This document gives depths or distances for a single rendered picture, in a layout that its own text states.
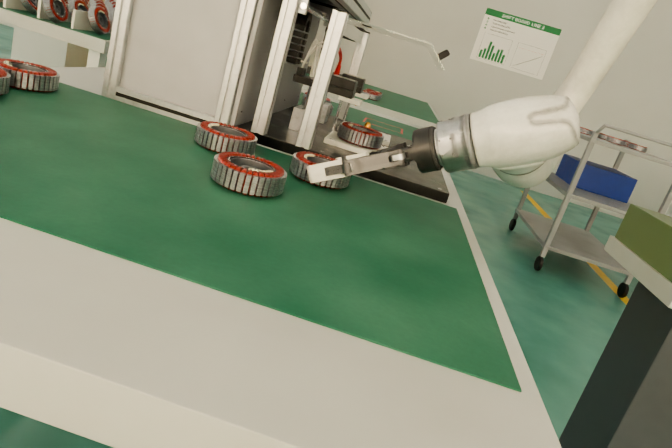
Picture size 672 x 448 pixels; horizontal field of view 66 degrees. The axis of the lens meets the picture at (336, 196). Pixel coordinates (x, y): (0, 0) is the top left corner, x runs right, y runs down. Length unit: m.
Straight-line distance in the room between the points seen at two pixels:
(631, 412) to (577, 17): 5.87
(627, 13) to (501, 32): 5.73
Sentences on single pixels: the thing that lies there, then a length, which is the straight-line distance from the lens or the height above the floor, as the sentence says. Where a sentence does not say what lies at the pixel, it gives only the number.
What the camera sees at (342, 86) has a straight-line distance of 1.22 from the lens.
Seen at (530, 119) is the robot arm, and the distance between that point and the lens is 0.82.
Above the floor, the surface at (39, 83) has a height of 0.77.
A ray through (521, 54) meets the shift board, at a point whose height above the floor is 1.51.
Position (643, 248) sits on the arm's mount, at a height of 0.77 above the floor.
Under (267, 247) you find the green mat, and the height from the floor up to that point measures 0.75.
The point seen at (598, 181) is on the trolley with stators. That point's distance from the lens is 3.98.
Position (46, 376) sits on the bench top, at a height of 0.74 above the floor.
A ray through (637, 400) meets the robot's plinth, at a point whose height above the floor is 0.47.
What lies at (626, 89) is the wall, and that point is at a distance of 7.06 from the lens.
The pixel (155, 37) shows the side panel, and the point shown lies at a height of 0.90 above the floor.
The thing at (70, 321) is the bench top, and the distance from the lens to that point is 0.43.
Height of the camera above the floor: 0.99
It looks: 16 degrees down
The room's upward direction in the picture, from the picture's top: 17 degrees clockwise
